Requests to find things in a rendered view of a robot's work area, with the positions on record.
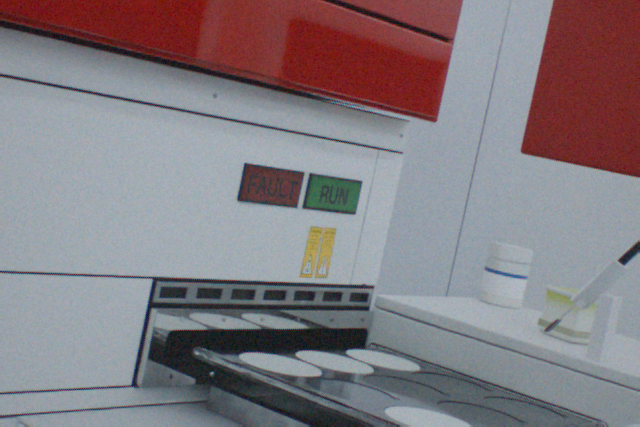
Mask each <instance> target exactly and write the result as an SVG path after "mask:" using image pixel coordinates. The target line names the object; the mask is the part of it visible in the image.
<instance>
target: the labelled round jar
mask: <svg viewBox="0 0 640 427"><path fill-rule="evenodd" d="M488 253H489V255H490V256H488V257H487V258H486V262H485V266H484V271H483V275H482V280H481V284H480V290H479V294H478V299H480V300H481V301H484V302H487V303H490V304H494V305H498V306H502V307H507V308H515V309H519V308H520V307H521V306H522V302H523V298H524V295H525V290H526V286H527V281H528V277H529V271H530V266H529V264H530V262H531V258H532V253H533V252H532V250H531V249H528V248H524V247H520V246H516V245H512V244H507V243H502V242H496V241H491V242H490V244H489V249H488Z"/></svg>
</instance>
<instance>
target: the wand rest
mask: <svg viewBox="0 0 640 427"><path fill-rule="evenodd" d="M628 271H629V267H628V264H627V265H626V266H623V265H622V264H621V263H619V262H618V261H617V260H615V259H614V258H613V259H612V260H611V261H610V262H609V263H608V264H607V265H606V266H605V267H604V268H602V269H601V270H600V271H599V272H598V273H597V274H596V275H595V276H594V277H593V278H592V279H591V280H590V281H589V282H588V283H587V284H586V285H585V286H583V287H582V288H581V290H580V291H579V292H578V293H577V294H576V295H574V296H573V297H572V298H571V300H572V301H573V302H574V303H576V304H577V306H578V307H579V308H582V309H587V308H589V307H590V306H591V305H592V303H594V302H595V301H596V300H597V299H598V303H597V307H596V311H595V316H594V320H593V325H592V329H591V334H590V338H589V343H588V347H587V351H586V355H585V356H586V357H588V358H592V359H595V360H598V361H602V360H609V356H610V352H611V347H612V344H613V339H614V335H615V330H616V326H617V321H618V317H619V313H620V308H621V304H622V299H623V297H620V296H616V295H612V294H605V292H606V291H607V290H608V289H610V288H611V287H612V286H613V285H614V284H615V283H616V282H617V281H618V280H619V279H620V278H621V277H622V276H623V275H625V274H626V273H627V272H628Z"/></svg>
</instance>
